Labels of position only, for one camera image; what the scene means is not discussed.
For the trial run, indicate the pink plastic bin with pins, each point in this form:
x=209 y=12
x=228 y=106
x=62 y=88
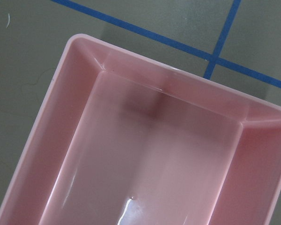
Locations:
x=121 y=139

